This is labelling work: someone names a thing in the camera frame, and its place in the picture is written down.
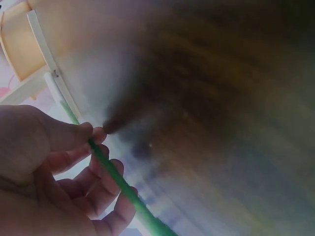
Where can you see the white wooden frame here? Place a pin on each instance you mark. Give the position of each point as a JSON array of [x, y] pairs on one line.
[[45, 49]]

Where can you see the person's left thumb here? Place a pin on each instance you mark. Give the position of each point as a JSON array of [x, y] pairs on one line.
[[69, 136]]

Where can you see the green and white stick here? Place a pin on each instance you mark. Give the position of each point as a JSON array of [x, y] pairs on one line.
[[114, 172]]

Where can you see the person's left hand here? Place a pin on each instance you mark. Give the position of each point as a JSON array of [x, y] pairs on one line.
[[22, 152]]

